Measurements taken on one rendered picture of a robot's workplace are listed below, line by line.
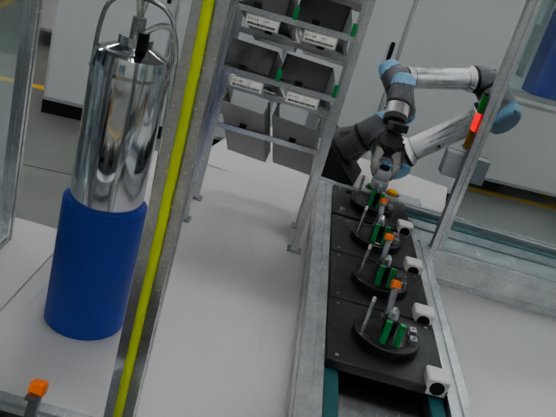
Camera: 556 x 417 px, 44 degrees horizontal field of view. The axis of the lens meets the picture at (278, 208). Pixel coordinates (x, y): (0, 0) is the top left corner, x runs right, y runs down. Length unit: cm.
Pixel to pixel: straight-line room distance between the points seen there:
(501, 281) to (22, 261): 129
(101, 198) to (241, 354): 45
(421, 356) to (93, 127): 78
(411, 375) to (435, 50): 401
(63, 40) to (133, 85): 392
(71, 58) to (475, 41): 288
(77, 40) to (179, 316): 373
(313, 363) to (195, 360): 24
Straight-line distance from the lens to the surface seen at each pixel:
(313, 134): 194
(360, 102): 515
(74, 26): 505
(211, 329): 149
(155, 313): 102
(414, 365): 140
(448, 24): 518
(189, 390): 132
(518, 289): 209
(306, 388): 124
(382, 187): 205
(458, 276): 204
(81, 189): 126
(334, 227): 188
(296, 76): 184
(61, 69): 512
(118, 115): 119
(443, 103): 531
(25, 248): 166
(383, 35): 508
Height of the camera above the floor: 168
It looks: 22 degrees down
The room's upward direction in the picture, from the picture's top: 16 degrees clockwise
